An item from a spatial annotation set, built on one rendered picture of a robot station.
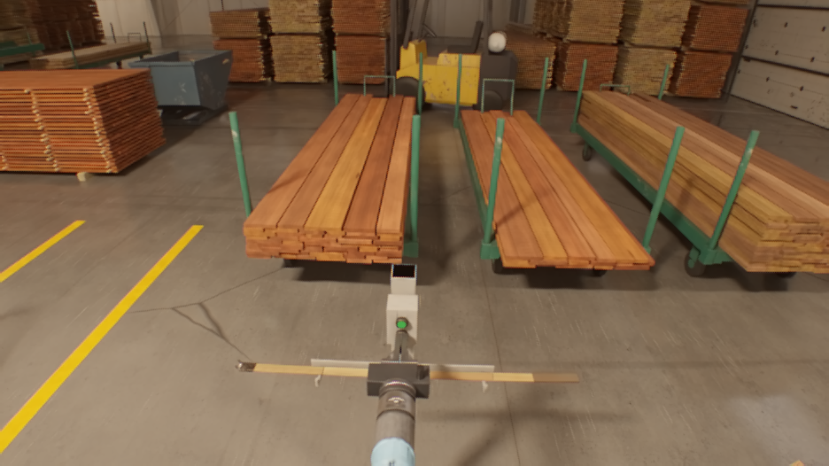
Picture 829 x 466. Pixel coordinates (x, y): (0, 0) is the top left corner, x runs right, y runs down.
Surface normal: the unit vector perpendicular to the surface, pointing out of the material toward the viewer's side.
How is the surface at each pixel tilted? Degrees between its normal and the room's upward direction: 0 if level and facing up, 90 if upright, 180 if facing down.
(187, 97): 90
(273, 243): 90
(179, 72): 90
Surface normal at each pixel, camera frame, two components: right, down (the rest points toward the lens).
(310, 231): -0.02, 0.46
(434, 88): -0.24, 0.44
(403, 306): 0.02, -0.89
